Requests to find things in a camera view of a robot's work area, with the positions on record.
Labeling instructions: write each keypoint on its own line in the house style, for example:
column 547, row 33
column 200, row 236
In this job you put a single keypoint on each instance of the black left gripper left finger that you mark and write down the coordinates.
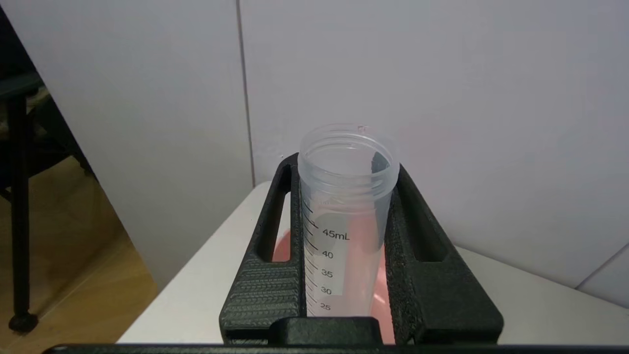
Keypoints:
column 265, row 290

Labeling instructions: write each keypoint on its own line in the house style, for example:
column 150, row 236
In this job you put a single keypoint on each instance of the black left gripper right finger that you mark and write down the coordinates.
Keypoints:
column 432, row 295

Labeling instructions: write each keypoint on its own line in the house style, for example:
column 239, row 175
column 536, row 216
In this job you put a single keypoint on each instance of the test tube with red pigment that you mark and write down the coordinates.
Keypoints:
column 344, row 196

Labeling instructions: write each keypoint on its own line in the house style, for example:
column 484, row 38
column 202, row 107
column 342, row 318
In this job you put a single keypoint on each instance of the pink bowl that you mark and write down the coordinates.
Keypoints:
column 281, row 250

